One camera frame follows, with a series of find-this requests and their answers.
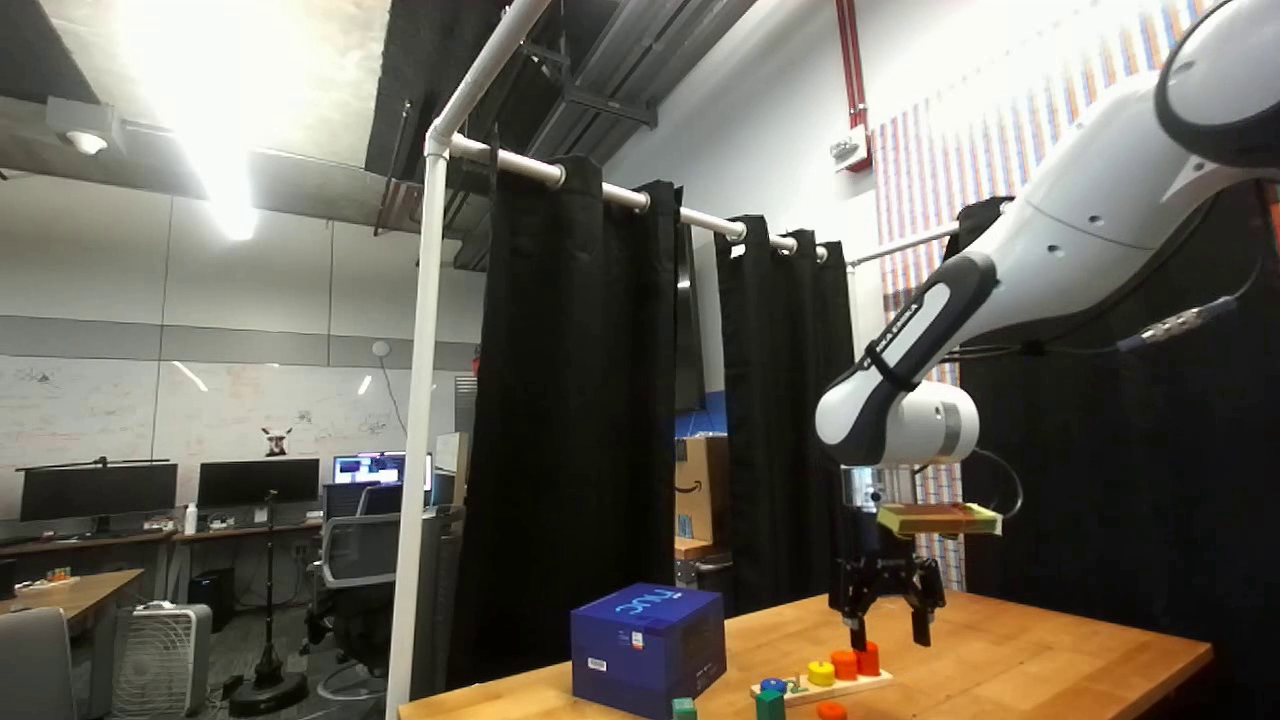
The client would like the black curtain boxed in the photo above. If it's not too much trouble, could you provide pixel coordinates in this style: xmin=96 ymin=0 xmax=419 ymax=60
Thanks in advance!
xmin=449 ymin=161 xmax=681 ymax=684
xmin=714 ymin=215 xmax=851 ymax=613

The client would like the black monitor left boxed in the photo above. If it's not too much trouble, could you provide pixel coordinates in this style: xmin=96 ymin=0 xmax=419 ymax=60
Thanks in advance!
xmin=20 ymin=463 xmax=175 ymax=520

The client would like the green block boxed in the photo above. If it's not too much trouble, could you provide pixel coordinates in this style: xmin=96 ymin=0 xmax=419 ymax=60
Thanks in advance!
xmin=673 ymin=697 xmax=696 ymax=720
xmin=755 ymin=697 xmax=783 ymax=720

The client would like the grey office chair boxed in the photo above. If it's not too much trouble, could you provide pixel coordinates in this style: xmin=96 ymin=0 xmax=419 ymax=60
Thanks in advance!
xmin=309 ymin=510 xmax=398 ymax=702

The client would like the blue cardboard box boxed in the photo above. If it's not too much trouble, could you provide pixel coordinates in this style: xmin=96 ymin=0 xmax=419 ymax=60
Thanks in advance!
xmin=570 ymin=584 xmax=727 ymax=720

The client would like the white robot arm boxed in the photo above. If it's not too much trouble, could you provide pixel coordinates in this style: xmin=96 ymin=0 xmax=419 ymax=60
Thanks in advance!
xmin=812 ymin=0 xmax=1280 ymax=468

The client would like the short orange cylinder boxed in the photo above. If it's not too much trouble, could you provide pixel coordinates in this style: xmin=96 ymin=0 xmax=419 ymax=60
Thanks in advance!
xmin=831 ymin=646 xmax=859 ymax=680

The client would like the black curtain right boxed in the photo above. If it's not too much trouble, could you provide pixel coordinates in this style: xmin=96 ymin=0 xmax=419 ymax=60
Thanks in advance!
xmin=714 ymin=215 xmax=851 ymax=613

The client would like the white box fan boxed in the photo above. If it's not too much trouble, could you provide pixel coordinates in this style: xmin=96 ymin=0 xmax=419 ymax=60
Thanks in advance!
xmin=112 ymin=601 xmax=210 ymax=720

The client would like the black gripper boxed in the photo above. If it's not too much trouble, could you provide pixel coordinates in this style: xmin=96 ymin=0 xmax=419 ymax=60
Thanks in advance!
xmin=826 ymin=463 xmax=944 ymax=653

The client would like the black monitor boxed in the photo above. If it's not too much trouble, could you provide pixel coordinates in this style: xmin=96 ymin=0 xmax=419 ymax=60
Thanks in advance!
xmin=20 ymin=463 xmax=175 ymax=520
xmin=196 ymin=461 xmax=319 ymax=509

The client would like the flat orange disc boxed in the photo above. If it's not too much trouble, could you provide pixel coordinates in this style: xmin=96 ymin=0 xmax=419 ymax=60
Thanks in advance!
xmin=816 ymin=702 xmax=848 ymax=720

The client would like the wooden peg board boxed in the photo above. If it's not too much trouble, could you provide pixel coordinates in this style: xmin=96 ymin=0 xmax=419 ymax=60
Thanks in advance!
xmin=783 ymin=670 xmax=896 ymax=702

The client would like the tall orange cylinder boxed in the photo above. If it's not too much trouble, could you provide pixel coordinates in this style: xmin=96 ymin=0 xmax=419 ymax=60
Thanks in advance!
xmin=857 ymin=643 xmax=878 ymax=677

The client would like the black curtain left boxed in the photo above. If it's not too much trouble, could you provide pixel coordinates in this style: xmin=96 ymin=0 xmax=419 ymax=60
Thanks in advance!
xmin=449 ymin=161 xmax=681 ymax=684

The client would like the black monitor right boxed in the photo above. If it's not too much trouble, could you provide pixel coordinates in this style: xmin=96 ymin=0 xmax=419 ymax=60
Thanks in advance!
xmin=196 ymin=461 xmax=319 ymax=509

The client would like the yellow cylinder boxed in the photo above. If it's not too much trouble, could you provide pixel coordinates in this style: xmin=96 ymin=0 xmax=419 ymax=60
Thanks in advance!
xmin=803 ymin=661 xmax=837 ymax=689

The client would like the wrist camera on wooden mount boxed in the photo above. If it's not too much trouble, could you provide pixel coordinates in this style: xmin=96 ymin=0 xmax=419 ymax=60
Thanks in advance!
xmin=877 ymin=502 xmax=1004 ymax=538

